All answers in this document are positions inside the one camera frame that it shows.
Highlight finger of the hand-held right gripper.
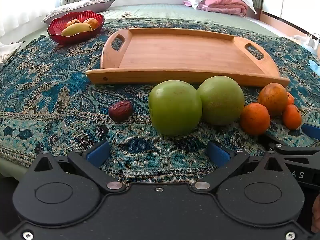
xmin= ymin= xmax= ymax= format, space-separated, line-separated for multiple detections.
xmin=257 ymin=133 xmax=320 ymax=156
xmin=301 ymin=123 xmax=320 ymax=141

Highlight white paper bag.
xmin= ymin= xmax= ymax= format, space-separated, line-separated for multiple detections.
xmin=292 ymin=32 xmax=320 ymax=54

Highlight dried red date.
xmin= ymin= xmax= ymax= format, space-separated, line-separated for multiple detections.
xmin=108 ymin=100 xmax=134 ymax=122

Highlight light blue cloth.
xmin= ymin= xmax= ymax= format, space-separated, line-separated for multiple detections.
xmin=308 ymin=59 xmax=320 ymax=77

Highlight wooden bed frame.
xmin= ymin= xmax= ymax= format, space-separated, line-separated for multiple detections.
xmin=259 ymin=12 xmax=320 ymax=38

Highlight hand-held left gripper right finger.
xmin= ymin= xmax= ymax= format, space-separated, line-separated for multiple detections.
xmin=194 ymin=140 xmax=288 ymax=193

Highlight folded pink blanket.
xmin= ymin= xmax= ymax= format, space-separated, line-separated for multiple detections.
xmin=184 ymin=0 xmax=248 ymax=17

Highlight floral grey pillow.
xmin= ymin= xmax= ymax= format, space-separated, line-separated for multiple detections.
xmin=42 ymin=0 xmax=115 ymax=25

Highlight newspaper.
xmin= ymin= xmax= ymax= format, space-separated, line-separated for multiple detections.
xmin=0 ymin=41 xmax=25 ymax=67

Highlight red ribbed bowl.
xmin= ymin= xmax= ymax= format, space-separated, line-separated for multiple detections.
xmin=47 ymin=10 xmax=105 ymax=45

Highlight blue patterned blanket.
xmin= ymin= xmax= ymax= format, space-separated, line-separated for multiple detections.
xmin=0 ymin=17 xmax=320 ymax=184

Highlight wooden tray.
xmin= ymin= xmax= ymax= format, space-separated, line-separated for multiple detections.
xmin=86 ymin=27 xmax=291 ymax=88

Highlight green apple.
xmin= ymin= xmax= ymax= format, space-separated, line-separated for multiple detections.
xmin=197 ymin=76 xmax=245 ymax=127
xmin=148 ymin=80 xmax=203 ymax=137

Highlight medium orange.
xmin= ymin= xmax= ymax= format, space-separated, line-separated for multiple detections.
xmin=240 ymin=102 xmax=271 ymax=136

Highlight yellow mango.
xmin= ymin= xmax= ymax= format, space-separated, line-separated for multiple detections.
xmin=61 ymin=22 xmax=92 ymax=37

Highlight green quilted bed cover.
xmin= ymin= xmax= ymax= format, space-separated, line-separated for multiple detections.
xmin=15 ymin=3 xmax=280 ymax=43

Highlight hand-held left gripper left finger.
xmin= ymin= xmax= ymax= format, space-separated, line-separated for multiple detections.
xmin=32 ymin=140 xmax=125 ymax=193

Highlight person's right hand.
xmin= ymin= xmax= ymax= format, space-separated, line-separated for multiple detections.
xmin=311 ymin=197 xmax=320 ymax=233

